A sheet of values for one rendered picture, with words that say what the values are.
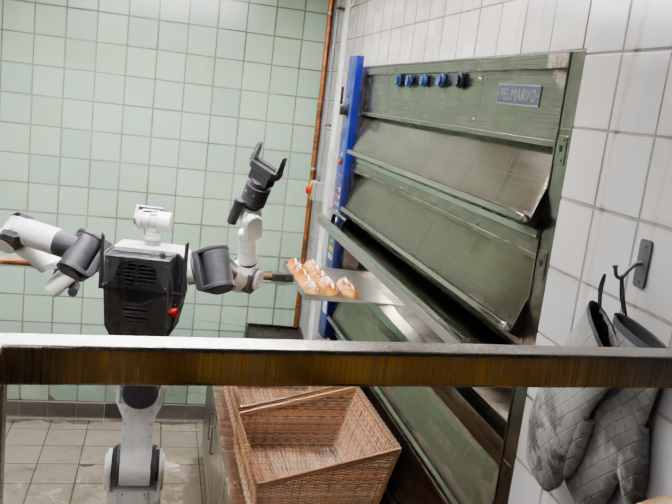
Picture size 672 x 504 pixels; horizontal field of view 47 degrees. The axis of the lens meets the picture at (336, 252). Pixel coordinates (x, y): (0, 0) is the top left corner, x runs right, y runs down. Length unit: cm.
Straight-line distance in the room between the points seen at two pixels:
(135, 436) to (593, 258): 172
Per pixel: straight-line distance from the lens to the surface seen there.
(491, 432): 202
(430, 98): 267
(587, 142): 169
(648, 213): 148
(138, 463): 278
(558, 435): 156
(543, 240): 181
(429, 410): 245
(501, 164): 207
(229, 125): 431
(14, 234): 273
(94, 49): 431
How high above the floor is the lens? 193
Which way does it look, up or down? 11 degrees down
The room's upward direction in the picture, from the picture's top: 7 degrees clockwise
